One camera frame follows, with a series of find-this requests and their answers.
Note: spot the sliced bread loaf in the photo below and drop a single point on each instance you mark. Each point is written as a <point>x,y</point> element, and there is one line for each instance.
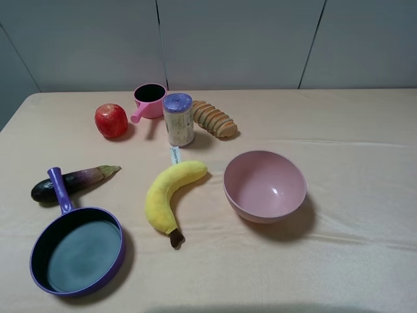
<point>213,120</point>

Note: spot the pink plastic bowl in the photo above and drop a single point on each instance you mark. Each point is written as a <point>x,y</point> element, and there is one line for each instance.
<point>263,187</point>

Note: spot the yellow plush banana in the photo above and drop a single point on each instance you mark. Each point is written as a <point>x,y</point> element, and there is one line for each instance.
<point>158,199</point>

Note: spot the small pink saucepan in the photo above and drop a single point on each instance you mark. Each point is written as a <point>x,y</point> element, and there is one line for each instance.
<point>148,98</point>

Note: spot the red apple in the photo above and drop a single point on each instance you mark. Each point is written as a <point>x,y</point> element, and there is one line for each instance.
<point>111,120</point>

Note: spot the dark purple eggplant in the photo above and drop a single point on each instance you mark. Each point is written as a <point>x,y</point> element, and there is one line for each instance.
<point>76,181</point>

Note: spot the purple frying pan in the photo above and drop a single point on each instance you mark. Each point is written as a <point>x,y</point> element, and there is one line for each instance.
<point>79,252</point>

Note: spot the beige tablecloth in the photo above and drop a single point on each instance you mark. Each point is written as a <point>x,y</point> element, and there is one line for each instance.
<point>351,246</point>

